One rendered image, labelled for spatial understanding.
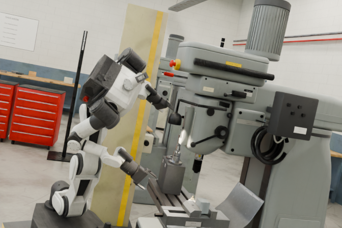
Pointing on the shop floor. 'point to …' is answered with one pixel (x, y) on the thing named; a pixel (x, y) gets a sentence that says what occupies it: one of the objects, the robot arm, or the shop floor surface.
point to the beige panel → (130, 117)
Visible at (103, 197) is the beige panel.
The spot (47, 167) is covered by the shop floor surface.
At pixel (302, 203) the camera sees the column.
